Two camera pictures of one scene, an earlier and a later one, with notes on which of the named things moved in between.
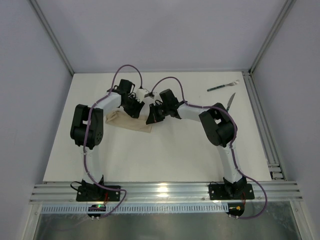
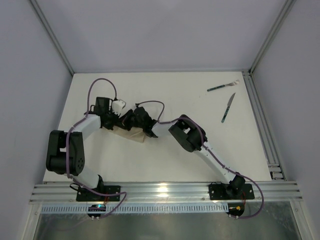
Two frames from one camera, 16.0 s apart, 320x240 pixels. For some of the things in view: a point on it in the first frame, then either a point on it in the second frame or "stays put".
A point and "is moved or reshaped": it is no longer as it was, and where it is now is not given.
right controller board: (235, 209) stays put
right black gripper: (156, 111) -> (139, 117)
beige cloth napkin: (119, 118) is moved or reshaped
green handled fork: (235, 82) stays put
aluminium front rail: (167, 193) stays put
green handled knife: (230, 102) stays put
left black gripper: (133, 106) -> (122, 120)
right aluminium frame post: (284, 12) stays put
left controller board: (96, 208) stays put
